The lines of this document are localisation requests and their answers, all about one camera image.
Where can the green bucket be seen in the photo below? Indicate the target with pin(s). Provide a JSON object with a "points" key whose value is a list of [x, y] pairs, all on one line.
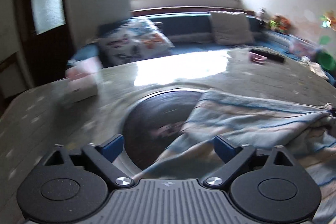
{"points": [[325, 60]]}

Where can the tissue box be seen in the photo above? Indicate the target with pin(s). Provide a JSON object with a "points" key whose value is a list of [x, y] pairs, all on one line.
{"points": [[83, 78]]}

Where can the dark round turntable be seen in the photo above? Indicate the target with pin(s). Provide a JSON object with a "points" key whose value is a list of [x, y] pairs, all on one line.
{"points": [[154, 122]]}

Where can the colourful pinwheel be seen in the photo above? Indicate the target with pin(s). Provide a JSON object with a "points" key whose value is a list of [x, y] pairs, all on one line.
{"points": [[327, 32]]}

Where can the blue bench sofa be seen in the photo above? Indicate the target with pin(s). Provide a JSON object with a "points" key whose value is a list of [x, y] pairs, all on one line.
{"points": [[192, 32]]}

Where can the stuffed toys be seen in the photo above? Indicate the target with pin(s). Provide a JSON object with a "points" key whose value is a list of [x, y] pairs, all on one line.
{"points": [[276, 23]]}

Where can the butterfly print pillow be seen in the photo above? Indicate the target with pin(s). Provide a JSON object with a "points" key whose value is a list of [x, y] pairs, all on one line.
{"points": [[135, 40]]}

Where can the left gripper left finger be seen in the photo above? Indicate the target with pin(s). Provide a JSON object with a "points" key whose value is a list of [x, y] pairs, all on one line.
{"points": [[69, 186]]}

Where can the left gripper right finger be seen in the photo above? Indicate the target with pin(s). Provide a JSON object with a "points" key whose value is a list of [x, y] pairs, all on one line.
{"points": [[265, 186]]}

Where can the dark wooden door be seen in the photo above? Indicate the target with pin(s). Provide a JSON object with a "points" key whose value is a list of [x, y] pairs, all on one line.
{"points": [[45, 38]]}

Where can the blue striped knit garment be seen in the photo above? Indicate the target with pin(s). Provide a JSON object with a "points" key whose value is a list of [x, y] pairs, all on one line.
{"points": [[308, 132]]}

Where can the pink small object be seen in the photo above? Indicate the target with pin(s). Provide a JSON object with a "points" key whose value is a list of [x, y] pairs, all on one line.
{"points": [[256, 58]]}

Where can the black remote control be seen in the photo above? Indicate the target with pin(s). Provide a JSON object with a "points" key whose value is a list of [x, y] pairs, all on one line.
{"points": [[270, 56]]}

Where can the beige cushion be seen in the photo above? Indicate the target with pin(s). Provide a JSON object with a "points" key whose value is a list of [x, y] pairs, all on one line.
{"points": [[231, 28]]}

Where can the clear plastic storage box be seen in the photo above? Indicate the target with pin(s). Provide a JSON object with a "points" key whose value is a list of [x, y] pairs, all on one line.
{"points": [[300, 47]]}

